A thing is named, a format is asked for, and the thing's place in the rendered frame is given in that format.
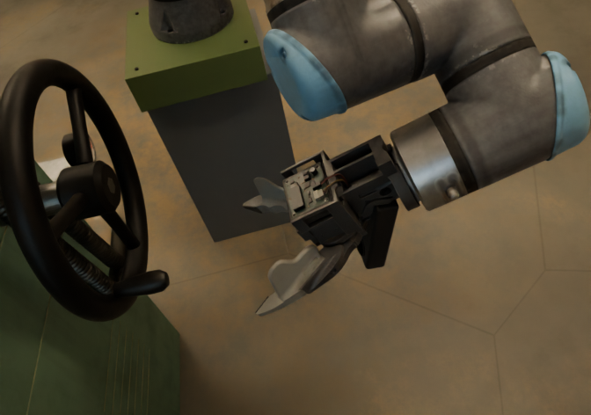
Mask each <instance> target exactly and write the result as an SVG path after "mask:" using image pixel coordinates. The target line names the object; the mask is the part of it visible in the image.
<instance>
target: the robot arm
mask: <svg viewBox="0 0 591 415"><path fill-rule="evenodd" d="M264 2H265V5H266V14H267V17H268V20H269V22H270V25H271V27H272V30H270V31H268V32H267V33H266V36H265V38H264V40H263V48H264V53H265V57H266V61H267V64H268V66H269V67H270V69H271V71H272V72H271V73H272V76H273V78H274V81H275V82H276V84H277V86H278V88H279V90H280V92H281V94H282V96H283V97H284V98H285V100H286V101H287V103H288V105H289V106H290V107H291V109H292V110H293V111H294V112H295V113H296V114H297V115H298V116H299V117H301V118H302V119H304V120H309V121H316V120H321V119H323V118H326V117H329V116H331V115H334V114H342V113H345V112H346V111H347V109H349V108H351V107H354V106H357V105H359V104H361V103H364V102H366V101H369V100H371V99H372V98H376V97H379V96H381V95H383V94H385V93H387V92H390V91H394V90H396V89H397V88H400V87H402V86H405V85H407V84H410V83H415V82H417V81H419V80H421V79H423V78H426V77H428V76H432V75H433V74H435V76H436V78H437V80H438V82H439V84H440V86H441V88H442V90H443V92H444V94H445V97H446V99H447V101H448V103H447V104H446V105H444V106H441V107H439V108H437V109H435V110H433V111H432V112H430V113H427V114H425V115H423V116H421V117H419V118H418V119H416V120H413V121H411V122H409V123H407V124H405V125H403V126H402V127H399V128H397V129H395V130H393V131H391V133H390V138H391V140H392V143H393V146H391V145H390V144H387V145H386V144H385V142H384V141H383V138H382V137H381V136H380V135H378V136H376V137H374V138H372V139H370V140H368V141H366V142H364V143H362V144H360V145H358V146H356V147H354V148H352V149H350V150H348V151H346V152H344V153H342V154H340V155H338V156H336V157H334V158H332V159H330V158H329V157H328V156H327V155H326V153H325V152H324V150H321V151H319V152H318V153H316V154H314V155H312V156H310V157H307V158H305V159H304V160H302V161H301V162H299V163H297V164H294V165H292V166H290V167H288V168H287V169H285V170H283V171H281V175H282V176H283V177H284V178H285V179H284V180H282V184H283V187H280V186H277V185H276V184H274V183H273V182H271V181H270V180H268V179H266V178H255V179H254V180H253V182H254V184H255V186H256V187H257V189H258V191H259V193H260V195H259V196H256V197H254V198H252V199H250V200H248V201H247V202H245V203H244V205H243V207H244V208H246V209H249V210H251V211H254V212H257V213H260V214H262V213H265V212H268V211H270V212H273V213H275V214H277V213H280V212H288V215H289V220H290V222H291V224H292V225H293V226H294V227H295V229H296V233H297V234H298V235H299V236H301V237H302V238H303V239H304V240H305V241H308V240H311V241H312V243H313V244H310V245H307V246H306V247H305V248H303V250H302V251H301V252H300V253H299V254H298V255H297V256H296V257H295V258H293V259H280V260H278V261H276V262H275V263H274V264H273V265H272V266H271V268H270V269H269V271H268V275H267V277H268V279H269V281H270V282H271V284H272V286H273V288H274V291H275V292H274V293H273V294H272V295H270V296H268V297H267V298H266V299H265V301H263V303H262V304H261V305H260V306H259V308H258V309H257V310H256V312H255V313H256V314H257V315H259V316H261V317H262V316H264V315H267V314H270V313H273V312H275V311H277V310H279V309H282V308H284V307H286V306H288V305H289V304H291V303H293V302H296V301H297V300H299V299H301V298H302V297H304V296H305V295H307V294H311V293H312V292H313V291H315V290H316V289H318V288H320V287H321V286H322V285H324V284H325V283H326V282H327V281H329V280H330V279H332V278H333V277H334V276H335V275H336V274H337V273H338V272H339V271H340V270H341V269H342V268H343V266H344V265H345V263H346V262H347V260H348V258H349V256H350V254H351V253H352V251H353V250H354V249H355V248H357V251H358V252H359V253H360V255H361V257H362V260H363V263H364V265H365V267H366V268H367V269H373V268H378V267H383V266H384V265H385V261H386V258H387V254H388V250H389V247H390V240H391V237H392V233H393V229H394V225H395V221H396V218H397V214H398V208H399V206H398V203H397V201H396V199H398V198H400V199H401V201H402V202H403V204H404V206H405V208H406V209H407V210H408V211H410V210H412V209H414V208H417V207H419V206H420V203H419V201H421V202H422V204H423V206H424V207H425V209H426V210H428V211H431V210H433V209H436V208H438V207H441V206H443V205H445V204H448V203H450V202H451V201H453V200H457V199H459V198H462V197H463V196H465V195H468V193H473V192H475V191H477V190H479V189H481V188H484V187H486V186H489V185H491V184H493V183H495V182H498V181H500V180H502V179H504V178H507V177H509V176H511V175H514V174H515V173H517V172H519V171H523V170H525V169H527V168H529V167H531V166H533V165H536V164H539V163H541V162H543V161H545V160H546V161H551V160H552V159H553V158H554V157H555V156H556V155H558V154H560V153H562V152H564V151H566V150H568V149H570V148H572V147H574V146H576V145H578V144H580V143H581V142H582V141H583V140H584V139H585V138H586V136H587V133H588V130H589V125H590V115H589V109H588V104H587V98H586V94H585V92H584V90H583V87H582V84H581V82H580V80H579V77H578V75H577V74H576V72H575V71H574V70H572V68H571V64H570V62H569V61H568V60H567V59H566V58H565V57H564V56H563V55H562V54H561V53H559V52H554V51H546V52H544V53H542V54H541V55H540V54H539V52H538V50H537V48H536V45H535V43H534V41H533V40H532V39H531V36H530V34H529V32H528V30H527V28H526V26H525V25H524V23H523V21H522V19H521V17H520V15H519V13H518V11H517V10H516V8H515V7H514V4H513V2H512V0H264ZM233 13H234V11H233V7H232V3H231V1H230V0H149V22H150V28H151V30H152V32H153V34H154V35H155V37H156V38H158V39H159V40H161V41H163V42H167V43H172V44H184V43H190V42H195V41H198V40H204V39H206V38H208V37H210V36H212V35H214V34H216V33H218V32H220V31H221V30H222V29H223V28H224V27H225V26H226V25H227V24H228V23H229V22H230V21H231V19H232V17H233ZM312 160H314V161H315V164H313V165H312V166H310V167H308V168H306V169H304V170H302V171H300V172H298V173H297V174H295V173H294V172H293V170H294V169H296V168H298V167H300V166H302V165H304V164H307V163H308V162H310V161H312ZM314 244H315V245H316V246H315V245H314ZM320 244H322V245H323V246H324V247H323V248H322V249H321V250H320V251H318V248H317V246H319V245H320Z"/></svg>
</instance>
